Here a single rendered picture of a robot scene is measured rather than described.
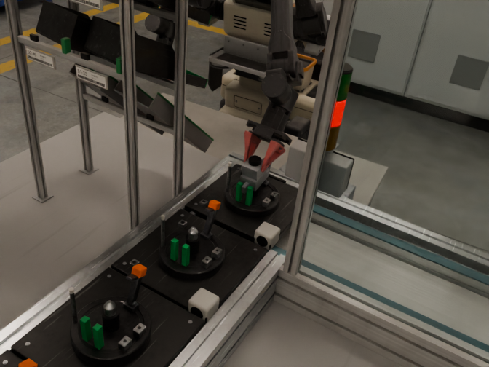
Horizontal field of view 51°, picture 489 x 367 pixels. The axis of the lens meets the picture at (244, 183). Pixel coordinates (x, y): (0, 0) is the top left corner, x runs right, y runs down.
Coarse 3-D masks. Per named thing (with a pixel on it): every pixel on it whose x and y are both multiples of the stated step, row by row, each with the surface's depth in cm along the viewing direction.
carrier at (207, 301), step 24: (192, 216) 121; (144, 240) 112; (168, 240) 110; (192, 240) 106; (216, 240) 111; (240, 240) 115; (120, 264) 106; (144, 264) 106; (168, 264) 104; (192, 264) 105; (216, 264) 105; (240, 264) 109; (168, 288) 102; (192, 288) 102; (216, 288) 103; (192, 312) 98
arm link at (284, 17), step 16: (272, 0) 125; (288, 0) 124; (272, 16) 124; (288, 16) 123; (272, 32) 123; (288, 32) 122; (272, 48) 122; (288, 48) 121; (272, 64) 121; (288, 64) 120
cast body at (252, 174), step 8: (248, 160) 121; (256, 160) 120; (248, 168) 119; (256, 168) 119; (240, 176) 122; (248, 176) 121; (256, 176) 120; (264, 176) 124; (248, 184) 121; (256, 184) 121
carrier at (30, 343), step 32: (96, 288) 100; (128, 288) 101; (64, 320) 93; (96, 320) 91; (128, 320) 92; (160, 320) 95; (192, 320) 96; (32, 352) 87; (64, 352) 87; (96, 352) 86; (128, 352) 86; (160, 352) 89
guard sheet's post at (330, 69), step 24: (336, 0) 77; (336, 24) 79; (336, 48) 81; (336, 72) 83; (312, 120) 89; (312, 144) 92; (312, 168) 94; (312, 192) 97; (288, 240) 105; (288, 264) 108
